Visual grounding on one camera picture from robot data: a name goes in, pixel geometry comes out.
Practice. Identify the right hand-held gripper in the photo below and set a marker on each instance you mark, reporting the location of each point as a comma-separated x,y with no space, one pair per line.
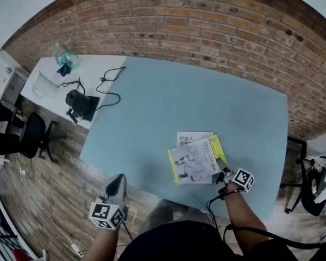
241,179

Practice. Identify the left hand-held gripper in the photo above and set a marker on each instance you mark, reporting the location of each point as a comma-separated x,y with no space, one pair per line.
106,213

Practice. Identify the yellow and white book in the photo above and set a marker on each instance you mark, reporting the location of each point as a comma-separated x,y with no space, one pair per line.
195,160

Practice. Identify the person's left forearm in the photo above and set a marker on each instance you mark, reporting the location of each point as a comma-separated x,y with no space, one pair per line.
104,243

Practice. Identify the person's right forearm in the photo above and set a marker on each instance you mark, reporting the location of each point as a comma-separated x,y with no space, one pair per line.
244,213

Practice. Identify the person's grey shorts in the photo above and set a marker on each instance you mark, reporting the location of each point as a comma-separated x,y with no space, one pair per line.
165,213

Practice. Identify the white power strip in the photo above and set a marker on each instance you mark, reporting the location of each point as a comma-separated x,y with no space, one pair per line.
77,250

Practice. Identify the black chair with armrests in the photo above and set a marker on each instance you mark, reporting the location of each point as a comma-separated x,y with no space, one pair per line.
297,173

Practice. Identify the person's black shirt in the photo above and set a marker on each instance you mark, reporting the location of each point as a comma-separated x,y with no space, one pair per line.
195,243

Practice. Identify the black bag with device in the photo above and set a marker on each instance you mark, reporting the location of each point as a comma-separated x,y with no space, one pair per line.
80,102

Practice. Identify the black office chair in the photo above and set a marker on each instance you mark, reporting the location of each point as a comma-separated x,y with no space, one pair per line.
34,135

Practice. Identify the black and white clothing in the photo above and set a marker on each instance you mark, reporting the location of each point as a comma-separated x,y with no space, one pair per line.
319,181

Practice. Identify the red object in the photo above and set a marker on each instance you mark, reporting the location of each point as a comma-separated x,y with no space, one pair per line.
21,255

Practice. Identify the white side desk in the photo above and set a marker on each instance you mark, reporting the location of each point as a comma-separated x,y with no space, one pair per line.
78,72

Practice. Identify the white plastic jug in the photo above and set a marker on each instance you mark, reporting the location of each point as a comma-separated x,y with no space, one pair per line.
44,86

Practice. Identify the black metal rack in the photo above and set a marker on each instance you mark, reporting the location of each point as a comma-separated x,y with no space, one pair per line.
0,232

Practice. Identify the clear bag with blue items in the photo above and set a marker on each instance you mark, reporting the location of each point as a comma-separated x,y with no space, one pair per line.
66,60

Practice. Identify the white cabinet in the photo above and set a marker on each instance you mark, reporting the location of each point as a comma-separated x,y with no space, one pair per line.
15,84

